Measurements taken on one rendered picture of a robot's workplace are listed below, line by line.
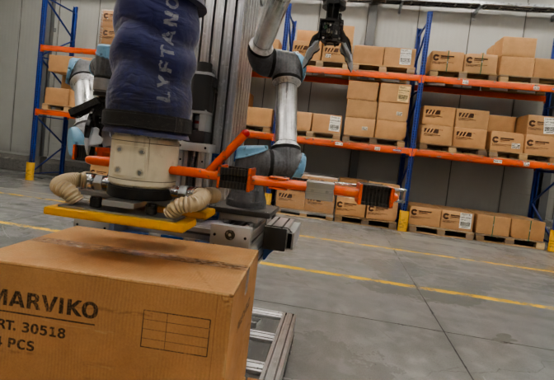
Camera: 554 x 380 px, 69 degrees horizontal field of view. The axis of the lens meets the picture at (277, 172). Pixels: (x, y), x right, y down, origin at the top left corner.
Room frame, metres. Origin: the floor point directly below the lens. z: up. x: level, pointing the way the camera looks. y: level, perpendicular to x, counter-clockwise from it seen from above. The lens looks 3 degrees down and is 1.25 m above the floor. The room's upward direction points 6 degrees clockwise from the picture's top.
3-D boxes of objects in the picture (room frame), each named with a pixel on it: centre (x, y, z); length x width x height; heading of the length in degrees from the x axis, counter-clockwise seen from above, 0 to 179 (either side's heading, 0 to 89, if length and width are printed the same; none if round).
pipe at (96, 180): (1.05, 0.35, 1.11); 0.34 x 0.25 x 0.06; 85
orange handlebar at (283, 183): (1.15, 0.14, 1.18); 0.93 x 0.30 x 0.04; 85
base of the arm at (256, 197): (1.49, 0.10, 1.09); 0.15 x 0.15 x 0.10
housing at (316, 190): (1.01, -0.11, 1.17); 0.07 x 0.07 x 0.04; 85
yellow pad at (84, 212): (0.96, 0.36, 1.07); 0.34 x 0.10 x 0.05; 85
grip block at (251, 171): (1.03, 0.10, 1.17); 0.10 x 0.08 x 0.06; 175
